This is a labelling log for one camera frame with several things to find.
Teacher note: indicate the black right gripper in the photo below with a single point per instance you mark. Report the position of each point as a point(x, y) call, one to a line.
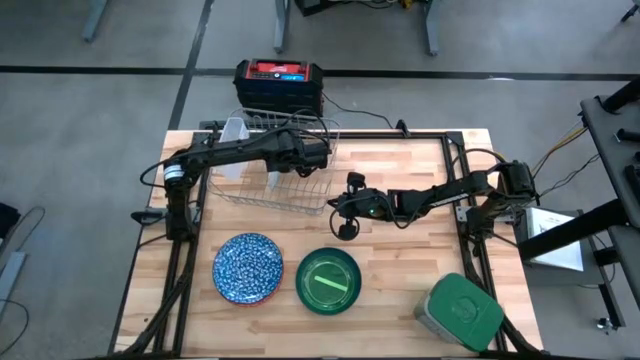
point(352, 205)

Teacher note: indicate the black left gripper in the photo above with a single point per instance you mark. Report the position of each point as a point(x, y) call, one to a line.
point(305, 155)

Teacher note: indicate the green glossy shallow bowl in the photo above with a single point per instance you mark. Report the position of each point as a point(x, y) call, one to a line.
point(310, 300)

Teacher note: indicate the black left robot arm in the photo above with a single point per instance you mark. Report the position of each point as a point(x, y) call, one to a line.
point(225, 150)

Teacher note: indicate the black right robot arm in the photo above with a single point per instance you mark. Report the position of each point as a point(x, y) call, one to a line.
point(440, 197)

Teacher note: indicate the red black power station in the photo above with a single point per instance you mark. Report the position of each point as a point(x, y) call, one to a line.
point(277, 95)

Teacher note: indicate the bright green tape strip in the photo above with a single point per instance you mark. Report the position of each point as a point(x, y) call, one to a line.
point(330, 283)

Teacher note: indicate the black equipment under desk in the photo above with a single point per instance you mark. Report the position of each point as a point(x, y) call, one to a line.
point(320, 5)

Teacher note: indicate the green lidded container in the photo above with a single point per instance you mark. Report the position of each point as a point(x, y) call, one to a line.
point(465, 310)

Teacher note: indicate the white paper sheet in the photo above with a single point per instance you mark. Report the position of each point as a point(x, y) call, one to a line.
point(550, 225)

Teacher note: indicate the black diagonal support bar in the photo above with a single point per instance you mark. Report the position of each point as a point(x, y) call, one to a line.
point(575, 230)

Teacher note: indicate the blue grey desk leg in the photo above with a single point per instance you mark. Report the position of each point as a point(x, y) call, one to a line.
point(95, 20)

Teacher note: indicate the grey side table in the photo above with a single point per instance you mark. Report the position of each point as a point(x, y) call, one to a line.
point(607, 150)

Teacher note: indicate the small metal caster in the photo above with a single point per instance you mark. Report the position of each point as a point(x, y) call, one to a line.
point(605, 324)

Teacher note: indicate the black furniture leg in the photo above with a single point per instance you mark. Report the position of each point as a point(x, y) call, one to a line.
point(632, 10)

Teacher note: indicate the silver mounting bracket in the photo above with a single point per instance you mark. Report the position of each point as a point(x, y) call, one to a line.
point(462, 214)

